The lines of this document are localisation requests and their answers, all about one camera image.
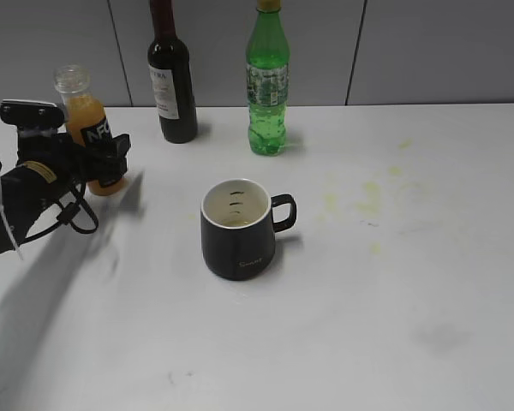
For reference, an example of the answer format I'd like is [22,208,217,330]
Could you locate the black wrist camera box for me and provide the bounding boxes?
[0,99,66,131]

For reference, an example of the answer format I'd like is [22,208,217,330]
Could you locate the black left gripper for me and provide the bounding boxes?
[14,130,131,201]

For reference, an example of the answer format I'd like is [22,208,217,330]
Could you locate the dark red wine bottle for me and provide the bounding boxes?
[147,0,198,144]

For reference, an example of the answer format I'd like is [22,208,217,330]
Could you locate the black ceramic mug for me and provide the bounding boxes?
[200,178,297,281]

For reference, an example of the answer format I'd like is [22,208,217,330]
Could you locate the NFC orange juice bottle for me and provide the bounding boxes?
[53,64,125,197]

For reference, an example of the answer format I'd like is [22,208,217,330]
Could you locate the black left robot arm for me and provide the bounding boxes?
[0,133,130,254]

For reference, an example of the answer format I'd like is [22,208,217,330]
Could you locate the green plastic soda bottle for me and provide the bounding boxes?
[246,1,290,156]

